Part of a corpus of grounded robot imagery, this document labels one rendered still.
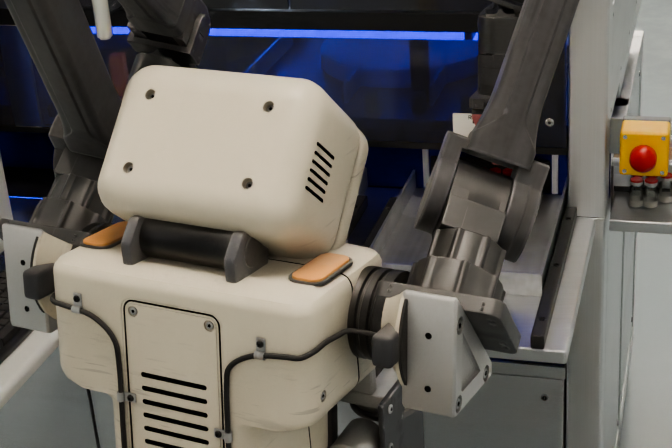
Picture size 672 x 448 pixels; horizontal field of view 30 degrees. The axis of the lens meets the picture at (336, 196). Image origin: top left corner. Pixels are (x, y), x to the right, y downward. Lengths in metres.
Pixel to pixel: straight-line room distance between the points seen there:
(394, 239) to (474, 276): 0.85
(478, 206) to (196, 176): 0.26
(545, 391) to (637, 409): 0.97
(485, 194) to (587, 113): 0.79
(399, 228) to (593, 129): 0.34
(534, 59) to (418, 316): 0.27
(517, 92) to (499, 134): 0.04
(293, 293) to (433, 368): 0.14
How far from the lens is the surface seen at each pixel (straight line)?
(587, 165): 1.97
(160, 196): 1.13
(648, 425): 3.08
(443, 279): 1.11
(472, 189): 1.17
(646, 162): 1.92
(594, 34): 1.90
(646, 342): 3.40
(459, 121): 1.97
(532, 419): 2.21
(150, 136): 1.15
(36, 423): 2.59
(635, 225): 2.01
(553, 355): 1.66
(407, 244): 1.93
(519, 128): 1.18
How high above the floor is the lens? 1.75
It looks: 24 degrees down
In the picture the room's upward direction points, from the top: 4 degrees counter-clockwise
